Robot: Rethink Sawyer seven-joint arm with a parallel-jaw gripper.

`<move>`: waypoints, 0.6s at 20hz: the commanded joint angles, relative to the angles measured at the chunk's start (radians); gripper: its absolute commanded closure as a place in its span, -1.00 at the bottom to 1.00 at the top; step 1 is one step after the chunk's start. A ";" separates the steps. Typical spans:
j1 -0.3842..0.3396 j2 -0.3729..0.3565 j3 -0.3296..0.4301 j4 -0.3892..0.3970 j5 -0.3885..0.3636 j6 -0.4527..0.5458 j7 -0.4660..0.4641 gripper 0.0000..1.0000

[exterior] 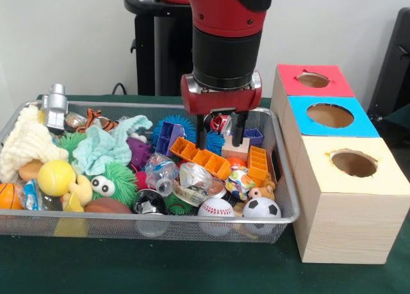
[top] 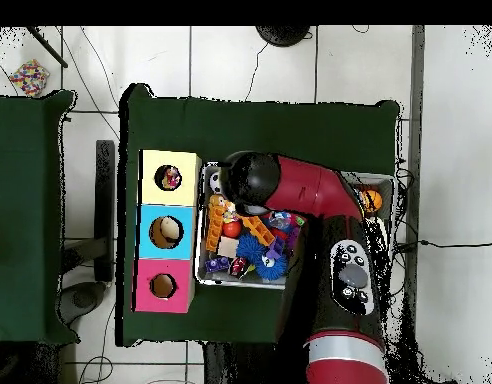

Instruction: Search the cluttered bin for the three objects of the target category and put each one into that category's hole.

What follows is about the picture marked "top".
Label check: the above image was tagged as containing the shallow wire mesh bin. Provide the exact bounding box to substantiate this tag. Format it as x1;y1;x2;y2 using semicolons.
193;160;396;290

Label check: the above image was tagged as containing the dark green table cloth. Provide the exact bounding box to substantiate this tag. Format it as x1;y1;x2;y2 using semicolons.
0;90;80;345
115;83;401;347

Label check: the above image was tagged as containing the black rod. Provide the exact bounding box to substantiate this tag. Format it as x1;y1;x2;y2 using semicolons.
25;25;69;69

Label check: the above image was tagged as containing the black cable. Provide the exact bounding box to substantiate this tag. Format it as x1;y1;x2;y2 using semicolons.
393;238;492;249
244;41;271;102

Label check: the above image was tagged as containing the wooden block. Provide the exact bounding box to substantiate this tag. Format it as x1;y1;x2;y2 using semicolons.
217;235;240;259

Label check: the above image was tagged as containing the black upright panel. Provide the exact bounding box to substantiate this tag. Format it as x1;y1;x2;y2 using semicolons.
94;139;116;283

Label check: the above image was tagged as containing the wooden box with three holes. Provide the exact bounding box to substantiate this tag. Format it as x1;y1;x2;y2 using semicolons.
131;149;202;314

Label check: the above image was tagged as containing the soccer ball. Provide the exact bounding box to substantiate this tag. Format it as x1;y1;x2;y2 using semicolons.
208;171;224;196

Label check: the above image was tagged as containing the long orange toy brick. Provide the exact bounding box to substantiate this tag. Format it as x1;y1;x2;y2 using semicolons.
241;215;276;247

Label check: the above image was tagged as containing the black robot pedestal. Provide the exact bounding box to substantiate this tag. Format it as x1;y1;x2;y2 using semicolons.
203;341;307;384

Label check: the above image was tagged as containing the black round stand base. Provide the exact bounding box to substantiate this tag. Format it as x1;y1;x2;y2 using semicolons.
254;25;312;48

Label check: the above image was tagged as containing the multicoloured speckled cloth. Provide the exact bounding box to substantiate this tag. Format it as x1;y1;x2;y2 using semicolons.
8;58;51;97

